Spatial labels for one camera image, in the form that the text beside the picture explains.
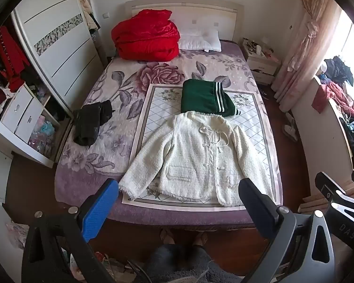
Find white nightstand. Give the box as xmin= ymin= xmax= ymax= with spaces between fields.
xmin=242 ymin=38 xmax=281 ymax=84

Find clutter on nightstand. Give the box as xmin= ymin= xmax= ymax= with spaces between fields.
xmin=242 ymin=38 xmax=276 ymax=58

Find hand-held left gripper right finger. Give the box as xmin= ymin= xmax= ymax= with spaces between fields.
xmin=238 ymin=178 xmax=337 ymax=283

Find green striped folded garment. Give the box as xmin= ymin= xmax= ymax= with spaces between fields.
xmin=181 ymin=79 xmax=242 ymax=118

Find red folded quilt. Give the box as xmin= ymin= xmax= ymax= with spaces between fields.
xmin=111 ymin=9 xmax=180 ymax=61

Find white desk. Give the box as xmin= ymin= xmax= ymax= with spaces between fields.
xmin=292 ymin=75 xmax=354 ymax=183

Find person's foot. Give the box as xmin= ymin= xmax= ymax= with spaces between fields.
xmin=159 ymin=228 xmax=176 ymax=245
xmin=193 ymin=231 xmax=208 ymax=246

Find white fuzzy jacket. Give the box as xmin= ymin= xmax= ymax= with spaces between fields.
xmin=118 ymin=110 xmax=276 ymax=207

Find colourful items in wardrobe shelf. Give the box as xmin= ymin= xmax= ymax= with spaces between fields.
xmin=28 ymin=115 xmax=58 ymax=157

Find person's right foot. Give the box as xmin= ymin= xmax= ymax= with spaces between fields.
xmin=193 ymin=231 xmax=208 ymax=246

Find pink patterned curtain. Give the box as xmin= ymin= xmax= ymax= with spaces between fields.
xmin=271 ymin=0 xmax=343 ymax=112

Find white sliding door wardrobe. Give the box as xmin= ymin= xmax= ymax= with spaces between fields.
xmin=0 ymin=0 xmax=107 ymax=168

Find white wardrobe drawer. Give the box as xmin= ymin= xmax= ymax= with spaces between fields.
xmin=15 ymin=97 xmax=43 ymax=143
xmin=1 ymin=87 xmax=33 ymax=132

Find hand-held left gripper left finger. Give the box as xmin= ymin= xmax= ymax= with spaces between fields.
xmin=21 ymin=179 xmax=119 ymax=283

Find stack of wooden boards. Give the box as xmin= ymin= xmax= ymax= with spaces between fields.
xmin=298 ymin=193 xmax=332 ymax=214

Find beige hanging garment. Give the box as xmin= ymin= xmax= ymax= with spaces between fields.
xmin=77 ymin=0 xmax=99 ymax=31

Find beige bed headboard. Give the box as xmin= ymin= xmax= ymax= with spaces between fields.
xmin=125 ymin=0 xmax=245 ymax=42

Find floor clutter of papers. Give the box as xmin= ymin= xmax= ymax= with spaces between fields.
xmin=68 ymin=250 xmax=145 ymax=283

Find white pillow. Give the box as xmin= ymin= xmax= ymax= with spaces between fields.
xmin=178 ymin=25 xmax=222 ymax=52

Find red hanging clothes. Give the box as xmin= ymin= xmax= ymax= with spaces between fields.
xmin=0 ymin=26 xmax=30 ymax=92

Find white slipper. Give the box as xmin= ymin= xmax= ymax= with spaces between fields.
xmin=284 ymin=125 xmax=298 ymax=142

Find person's left foot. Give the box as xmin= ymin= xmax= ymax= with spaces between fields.
xmin=159 ymin=228 xmax=176 ymax=245

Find black crumpled garment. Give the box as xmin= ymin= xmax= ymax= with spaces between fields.
xmin=73 ymin=100 xmax=115 ymax=146

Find pile of colourful clothes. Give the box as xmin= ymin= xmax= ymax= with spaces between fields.
xmin=311 ymin=54 xmax=354 ymax=171

